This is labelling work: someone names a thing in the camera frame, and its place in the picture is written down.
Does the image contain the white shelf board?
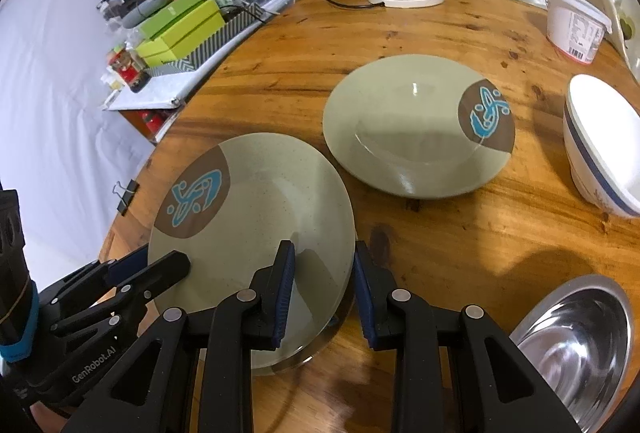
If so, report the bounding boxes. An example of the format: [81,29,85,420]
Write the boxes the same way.
[102,60,198,114]

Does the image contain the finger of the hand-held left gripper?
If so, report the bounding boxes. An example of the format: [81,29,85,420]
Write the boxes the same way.
[50,283,151,339]
[37,250,192,309]

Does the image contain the green box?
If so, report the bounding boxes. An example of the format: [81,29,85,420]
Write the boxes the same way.
[134,15,227,66]
[137,0,225,41]

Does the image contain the stainless steel bowl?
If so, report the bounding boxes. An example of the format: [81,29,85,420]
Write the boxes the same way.
[509,274,633,433]

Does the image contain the white plastic tub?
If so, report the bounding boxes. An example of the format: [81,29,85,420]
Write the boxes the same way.
[542,0,613,64]

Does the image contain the white bowl with blue stripe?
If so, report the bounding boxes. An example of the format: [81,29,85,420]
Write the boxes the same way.
[564,105,640,219]

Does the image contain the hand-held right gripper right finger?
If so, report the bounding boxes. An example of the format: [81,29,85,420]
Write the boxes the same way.
[352,240,583,433]

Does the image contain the black white striped box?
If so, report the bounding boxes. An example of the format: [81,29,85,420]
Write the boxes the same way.
[145,8,262,78]

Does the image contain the grey device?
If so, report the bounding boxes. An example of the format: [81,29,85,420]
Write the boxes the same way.
[120,0,179,30]

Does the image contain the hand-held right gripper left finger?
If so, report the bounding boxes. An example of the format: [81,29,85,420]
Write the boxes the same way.
[62,240,297,433]

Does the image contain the black binder clip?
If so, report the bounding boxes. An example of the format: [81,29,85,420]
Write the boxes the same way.
[112,179,140,215]

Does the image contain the white sheet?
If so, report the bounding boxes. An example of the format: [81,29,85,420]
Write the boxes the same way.
[0,0,211,264]

